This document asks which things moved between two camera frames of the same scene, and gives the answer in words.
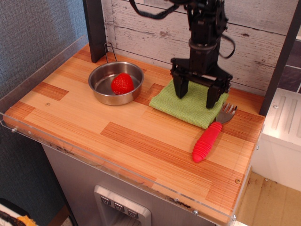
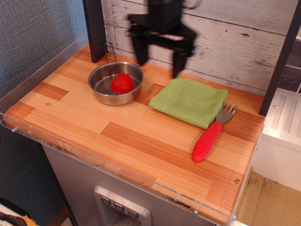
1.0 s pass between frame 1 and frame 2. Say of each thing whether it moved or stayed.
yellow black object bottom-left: stayed
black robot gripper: moved
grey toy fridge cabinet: stayed
